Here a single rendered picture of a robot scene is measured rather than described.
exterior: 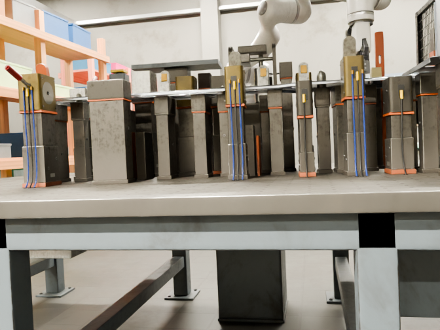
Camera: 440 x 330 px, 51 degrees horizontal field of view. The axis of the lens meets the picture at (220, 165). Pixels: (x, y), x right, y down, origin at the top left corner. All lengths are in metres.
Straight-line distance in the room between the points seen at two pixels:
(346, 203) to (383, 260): 0.14
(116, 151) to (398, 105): 0.86
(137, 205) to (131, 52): 8.10
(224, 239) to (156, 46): 8.00
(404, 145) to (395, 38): 7.10
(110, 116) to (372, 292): 0.94
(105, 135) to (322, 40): 7.10
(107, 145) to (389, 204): 0.92
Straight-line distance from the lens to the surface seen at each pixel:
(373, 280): 0.99
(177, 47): 8.75
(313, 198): 0.91
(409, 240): 0.98
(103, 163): 1.52
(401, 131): 1.42
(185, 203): 0.94
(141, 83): 1.83
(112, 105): 1.51
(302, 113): 1.42
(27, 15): 4.51
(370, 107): 1.63
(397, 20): 8.57
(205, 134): 1.58
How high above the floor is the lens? 0.79
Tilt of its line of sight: 2 degrees down
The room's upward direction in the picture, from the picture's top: 3 degrees counter-clockwise
